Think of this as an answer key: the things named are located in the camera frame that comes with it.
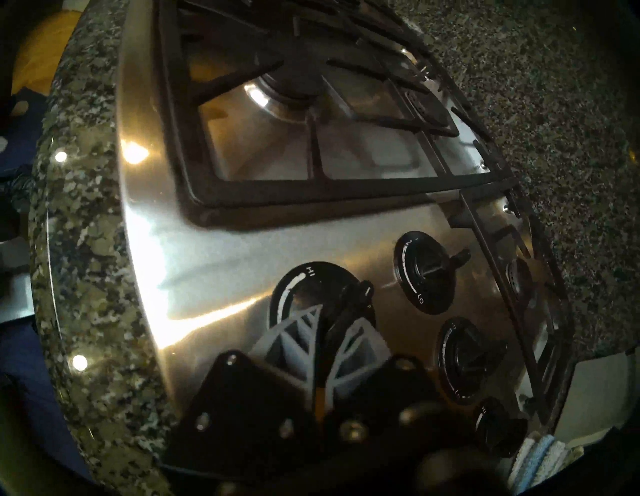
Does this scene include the narrow black stove grate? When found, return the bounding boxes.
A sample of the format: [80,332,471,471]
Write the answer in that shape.
[459,184,577,427]

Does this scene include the wide black stove grate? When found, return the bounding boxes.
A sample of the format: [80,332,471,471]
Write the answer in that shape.
[158,0,517,210]

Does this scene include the white and blue folded cloths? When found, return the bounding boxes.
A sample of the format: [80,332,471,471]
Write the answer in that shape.
[509,434,585,495]

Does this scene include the white toaster oven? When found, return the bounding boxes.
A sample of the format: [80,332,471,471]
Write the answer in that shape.
[554,345,640,448]

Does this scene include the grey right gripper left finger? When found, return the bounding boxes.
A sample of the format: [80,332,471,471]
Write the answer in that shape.
[248,303,324,392]

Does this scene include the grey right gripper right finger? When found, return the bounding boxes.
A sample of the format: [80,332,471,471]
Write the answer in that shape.
[324,316,392,402]

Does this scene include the stainless steel gas cooktop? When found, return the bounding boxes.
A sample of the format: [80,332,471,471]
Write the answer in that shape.
[116,0,577,437]

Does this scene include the small black stove knob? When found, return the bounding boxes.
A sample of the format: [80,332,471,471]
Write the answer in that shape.
[435,316,509,405]
[472,397,529,459]
[393,230,472,316]

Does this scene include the large black stove knob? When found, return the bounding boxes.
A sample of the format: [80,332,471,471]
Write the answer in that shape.
[268,260,377,362]

